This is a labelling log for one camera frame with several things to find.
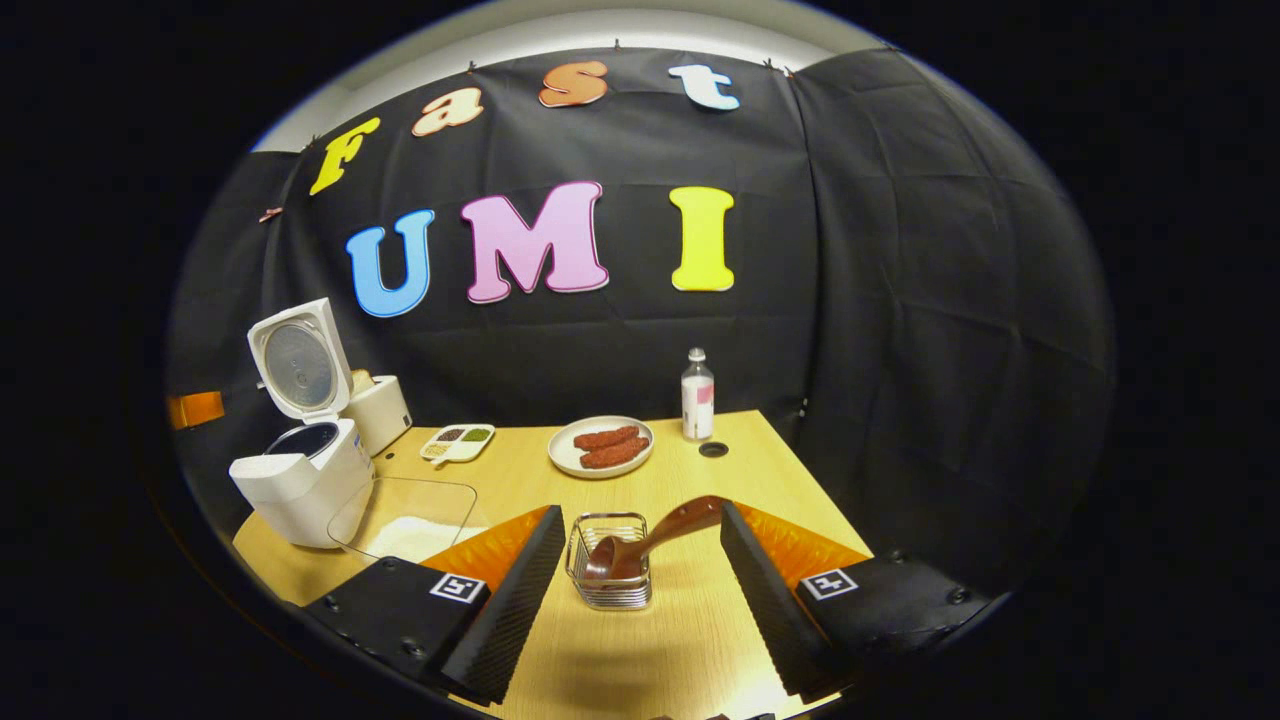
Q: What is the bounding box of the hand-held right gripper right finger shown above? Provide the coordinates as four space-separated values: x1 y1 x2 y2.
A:
720 500 991 704

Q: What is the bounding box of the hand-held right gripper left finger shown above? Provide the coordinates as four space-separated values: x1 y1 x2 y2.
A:
305 505 567 706

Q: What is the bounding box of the metal wire chopstick holder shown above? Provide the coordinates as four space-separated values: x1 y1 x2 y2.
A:
566 512 653 611

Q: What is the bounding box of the white rice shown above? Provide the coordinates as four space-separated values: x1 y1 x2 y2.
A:
365 515 489 563

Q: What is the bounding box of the brown wooden spoon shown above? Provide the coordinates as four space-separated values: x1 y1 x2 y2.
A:
584 495 733 583

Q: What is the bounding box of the white rice cooker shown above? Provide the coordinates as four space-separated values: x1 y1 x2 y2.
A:
229 298 377 549

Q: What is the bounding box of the clear plastic container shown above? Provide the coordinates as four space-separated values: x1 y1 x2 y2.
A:
327 476 491 563

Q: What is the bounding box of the round white plate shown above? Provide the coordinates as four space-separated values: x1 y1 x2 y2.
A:
548 416 655 480

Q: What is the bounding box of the white divided bean dish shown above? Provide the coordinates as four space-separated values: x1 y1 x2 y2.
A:
420 424 496 467

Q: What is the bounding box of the white toaster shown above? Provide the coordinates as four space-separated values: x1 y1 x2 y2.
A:
340 370 413 458

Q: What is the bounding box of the clear bottle with pink label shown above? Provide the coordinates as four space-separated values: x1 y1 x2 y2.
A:
681 347 716 442

